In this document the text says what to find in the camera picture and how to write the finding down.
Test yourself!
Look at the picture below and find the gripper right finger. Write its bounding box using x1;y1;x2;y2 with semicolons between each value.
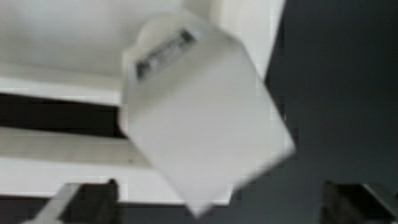
317;181;398;224

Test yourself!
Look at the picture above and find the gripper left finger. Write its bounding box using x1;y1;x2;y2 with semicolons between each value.
21;179;120;224

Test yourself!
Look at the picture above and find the white table leg with tag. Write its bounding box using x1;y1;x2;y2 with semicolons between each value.
118;11;294;216

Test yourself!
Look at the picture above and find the white front fence rail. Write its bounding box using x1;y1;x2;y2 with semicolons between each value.
0;124;232;206

